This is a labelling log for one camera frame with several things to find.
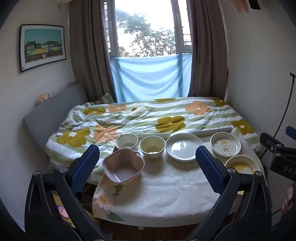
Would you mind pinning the white round bowl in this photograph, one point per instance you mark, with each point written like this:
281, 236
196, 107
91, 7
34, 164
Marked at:
126, 140

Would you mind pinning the floral striped blanket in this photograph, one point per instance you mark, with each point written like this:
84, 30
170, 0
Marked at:
143, 115

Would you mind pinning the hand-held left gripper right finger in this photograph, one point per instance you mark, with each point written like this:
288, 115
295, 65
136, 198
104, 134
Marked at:
209, 169

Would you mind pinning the black curved stand rod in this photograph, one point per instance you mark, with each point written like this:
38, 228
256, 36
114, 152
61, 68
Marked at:
293, 78

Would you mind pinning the duck print plate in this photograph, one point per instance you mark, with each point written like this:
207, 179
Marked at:
225, 144

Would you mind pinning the pink hanging object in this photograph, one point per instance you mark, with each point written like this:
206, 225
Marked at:
240, 5

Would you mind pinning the person's right hand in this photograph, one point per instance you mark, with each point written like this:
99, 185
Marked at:
289, 200

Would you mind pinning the framed houses picture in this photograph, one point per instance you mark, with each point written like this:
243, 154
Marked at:
41, 46

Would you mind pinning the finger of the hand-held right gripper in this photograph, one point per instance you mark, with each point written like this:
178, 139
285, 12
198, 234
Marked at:
271, 141
291, 132

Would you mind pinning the cream round bowl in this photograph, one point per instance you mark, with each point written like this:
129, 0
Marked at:
152, 144

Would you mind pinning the plain white plate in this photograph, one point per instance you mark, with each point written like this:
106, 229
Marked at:
182, 148

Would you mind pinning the pink plush toy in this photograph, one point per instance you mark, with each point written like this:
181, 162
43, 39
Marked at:
43, 97

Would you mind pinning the green striped pillow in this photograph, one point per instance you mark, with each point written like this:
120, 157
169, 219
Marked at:
106, 98

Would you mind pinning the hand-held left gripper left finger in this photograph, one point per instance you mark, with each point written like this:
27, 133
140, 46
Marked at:
84, 169

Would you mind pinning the yellow pattern plate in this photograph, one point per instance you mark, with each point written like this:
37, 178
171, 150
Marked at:
240, 165

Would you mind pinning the grey padded headboard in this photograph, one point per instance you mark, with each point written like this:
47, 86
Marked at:
46, 115

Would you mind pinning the pink square bowl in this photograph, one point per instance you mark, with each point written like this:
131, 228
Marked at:
122, 172

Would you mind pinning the window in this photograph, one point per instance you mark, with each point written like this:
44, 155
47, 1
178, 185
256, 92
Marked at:
148, 27

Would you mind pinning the yellow box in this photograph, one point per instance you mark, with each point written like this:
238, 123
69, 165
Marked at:
59, 201

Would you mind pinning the floral white tablecloth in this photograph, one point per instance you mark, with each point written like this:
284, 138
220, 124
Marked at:
171, 185

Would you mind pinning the light blue window cloth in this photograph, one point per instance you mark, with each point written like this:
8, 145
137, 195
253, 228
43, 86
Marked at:
150, 78

